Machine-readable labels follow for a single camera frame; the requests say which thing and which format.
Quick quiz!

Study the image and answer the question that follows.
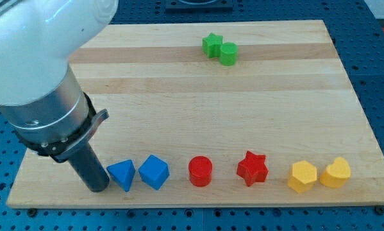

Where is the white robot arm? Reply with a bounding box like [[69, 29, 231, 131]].
[[0, 0, 118, 144]]

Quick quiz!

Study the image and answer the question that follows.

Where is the blue triangle block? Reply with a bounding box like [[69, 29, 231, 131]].
[[106, 160, 136, 192]]

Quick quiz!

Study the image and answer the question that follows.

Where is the wooden board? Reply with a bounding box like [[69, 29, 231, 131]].
[[7, 20, 384, 209]]

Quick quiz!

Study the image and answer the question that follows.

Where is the red cylinder block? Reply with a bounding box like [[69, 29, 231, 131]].
[[188, 156, 213, 187]]

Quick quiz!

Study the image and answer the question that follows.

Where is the blue cube block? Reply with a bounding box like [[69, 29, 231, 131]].
[[138, 155, 170, 190]]

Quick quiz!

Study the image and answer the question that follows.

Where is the green star block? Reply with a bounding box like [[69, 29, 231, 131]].
[[202, 33, 223, 58]]

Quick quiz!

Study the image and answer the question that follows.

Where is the green cylinder block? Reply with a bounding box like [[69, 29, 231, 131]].
[[219, 42, 238, 66]]

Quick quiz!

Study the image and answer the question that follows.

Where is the red star block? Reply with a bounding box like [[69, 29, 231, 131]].
[[237, 150, 269, 187]]

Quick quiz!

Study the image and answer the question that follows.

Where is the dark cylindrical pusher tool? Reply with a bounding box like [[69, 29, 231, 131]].
[[68, 143, 110, 193]]

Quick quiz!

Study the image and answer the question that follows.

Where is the yellow hexagon block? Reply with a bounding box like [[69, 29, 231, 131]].
[[287, 160, 317, 193]]

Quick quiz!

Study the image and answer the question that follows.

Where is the black metal tool flange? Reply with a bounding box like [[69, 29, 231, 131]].
[[15, 93, 109, 163]]

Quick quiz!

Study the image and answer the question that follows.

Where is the yellow heart block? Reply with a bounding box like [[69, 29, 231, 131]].
[[319, 157, 351, 189]]

